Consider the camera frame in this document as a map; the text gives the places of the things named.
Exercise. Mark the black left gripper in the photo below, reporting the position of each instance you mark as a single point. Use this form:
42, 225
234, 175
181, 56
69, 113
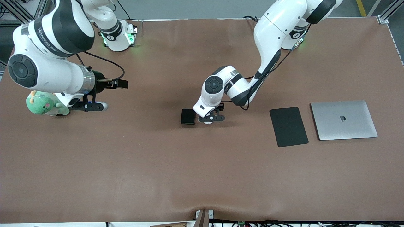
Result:
220, 108

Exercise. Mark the black mouse pad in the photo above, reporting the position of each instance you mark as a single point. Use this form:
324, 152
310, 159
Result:
288, 126

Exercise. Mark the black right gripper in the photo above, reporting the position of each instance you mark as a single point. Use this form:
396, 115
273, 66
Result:
99, 82

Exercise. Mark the black smartphone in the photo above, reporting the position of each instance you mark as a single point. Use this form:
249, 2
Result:
188, 116

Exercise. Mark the silver laptop with apple logo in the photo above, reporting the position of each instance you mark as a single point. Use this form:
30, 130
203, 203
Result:
344, 120

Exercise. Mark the green dinosaur plush toy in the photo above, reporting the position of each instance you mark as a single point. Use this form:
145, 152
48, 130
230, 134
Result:
41, 104

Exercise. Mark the white computer mouse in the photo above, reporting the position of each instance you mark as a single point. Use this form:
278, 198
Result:
207, 122

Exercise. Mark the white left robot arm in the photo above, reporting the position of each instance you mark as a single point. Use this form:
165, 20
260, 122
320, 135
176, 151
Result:
271, 28

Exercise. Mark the aluminium frame profile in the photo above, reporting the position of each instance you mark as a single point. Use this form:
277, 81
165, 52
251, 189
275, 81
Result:
388, 12
19, 9

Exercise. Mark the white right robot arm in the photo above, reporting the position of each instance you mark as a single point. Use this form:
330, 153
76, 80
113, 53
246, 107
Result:
47, 69

